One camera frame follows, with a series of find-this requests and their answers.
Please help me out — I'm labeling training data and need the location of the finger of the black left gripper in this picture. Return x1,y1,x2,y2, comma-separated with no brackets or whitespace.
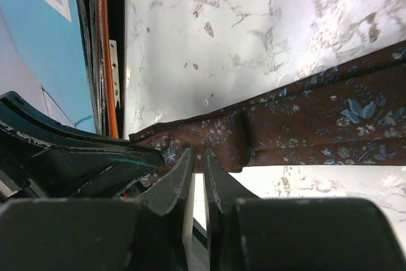
1,91,164,201

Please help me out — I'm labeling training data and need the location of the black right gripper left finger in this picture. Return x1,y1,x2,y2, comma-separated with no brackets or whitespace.
1,149,195,270

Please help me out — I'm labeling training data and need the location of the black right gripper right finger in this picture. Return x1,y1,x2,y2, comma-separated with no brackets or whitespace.
203,150,405,270

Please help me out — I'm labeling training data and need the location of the brown floral patterned tie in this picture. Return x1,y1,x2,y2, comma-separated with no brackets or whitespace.
129,42,405,176

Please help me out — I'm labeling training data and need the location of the teal folder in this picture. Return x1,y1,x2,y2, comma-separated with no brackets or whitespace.
1,0,106,134

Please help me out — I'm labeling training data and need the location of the orange folder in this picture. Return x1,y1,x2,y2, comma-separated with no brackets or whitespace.
100,0,119,138

